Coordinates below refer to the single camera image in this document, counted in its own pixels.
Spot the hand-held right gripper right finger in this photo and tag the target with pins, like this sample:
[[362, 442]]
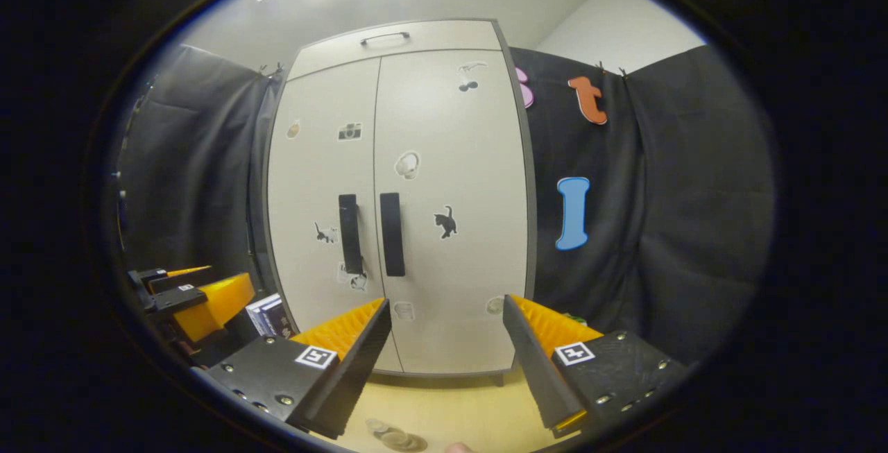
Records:
[[531, 363]]

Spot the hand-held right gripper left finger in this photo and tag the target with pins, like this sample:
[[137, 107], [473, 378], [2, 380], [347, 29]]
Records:
[[350, 373]]

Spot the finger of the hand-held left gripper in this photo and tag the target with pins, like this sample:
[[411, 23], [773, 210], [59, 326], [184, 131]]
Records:
[[215, 304], [173, 278]]

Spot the clear plastic bottle green label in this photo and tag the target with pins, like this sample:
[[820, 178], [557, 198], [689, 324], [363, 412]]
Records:
[[388, 432]]

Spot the round brown coaster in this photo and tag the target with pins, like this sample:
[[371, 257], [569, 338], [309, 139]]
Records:
[[416, 445]]

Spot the white cabinet door headphones sticker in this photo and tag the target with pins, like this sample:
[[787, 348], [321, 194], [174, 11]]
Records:
[[472, 272]]

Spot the white cabinet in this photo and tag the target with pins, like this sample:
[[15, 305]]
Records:
[[531, 231]]

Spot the white blue box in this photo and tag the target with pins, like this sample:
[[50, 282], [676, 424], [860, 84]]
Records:
[[267, 315]]

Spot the watermelon slice toy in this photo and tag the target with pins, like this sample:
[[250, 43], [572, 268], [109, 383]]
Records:
[[574, 318]]

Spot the black backdrop cloth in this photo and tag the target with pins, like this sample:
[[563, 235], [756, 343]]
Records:
[[194, 161], [680, 196]]

